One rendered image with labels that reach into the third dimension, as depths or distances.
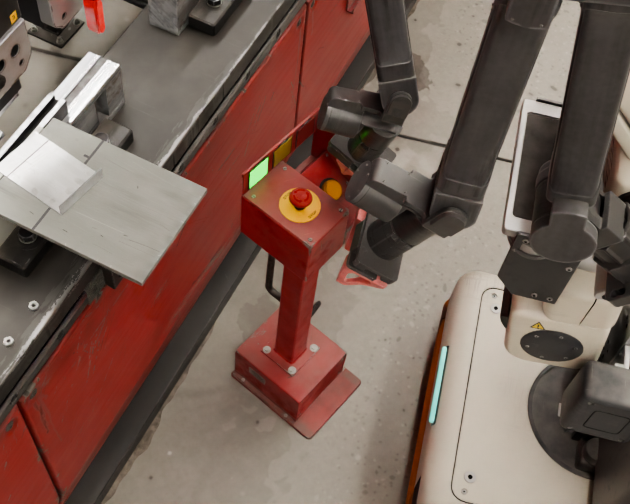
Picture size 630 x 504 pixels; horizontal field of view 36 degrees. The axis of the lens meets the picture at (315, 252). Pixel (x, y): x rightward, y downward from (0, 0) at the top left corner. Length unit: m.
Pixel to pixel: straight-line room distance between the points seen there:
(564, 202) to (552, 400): 1.09
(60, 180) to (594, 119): 0.77
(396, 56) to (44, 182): 0.54
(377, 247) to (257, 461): 1.11
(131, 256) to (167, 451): 1.00
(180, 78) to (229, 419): 0.92
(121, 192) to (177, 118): 0.28
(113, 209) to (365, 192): 0.40
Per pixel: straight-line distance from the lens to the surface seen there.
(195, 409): 2.34
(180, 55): 1.76
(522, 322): 1.64
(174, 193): 1.42
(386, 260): 1.29
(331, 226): 1.66
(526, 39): 0.96
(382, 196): 1.19
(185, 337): 2.37
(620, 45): 0.96
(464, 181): 1.12
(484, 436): 2.08
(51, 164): 1.47
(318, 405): 2.34
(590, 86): 1.00
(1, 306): 1.50
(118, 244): 1.38
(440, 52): 3.04
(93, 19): 1.39
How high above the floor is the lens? 2.17
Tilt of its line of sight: 58 degrees down
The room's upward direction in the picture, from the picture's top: 9 degrees clockwise
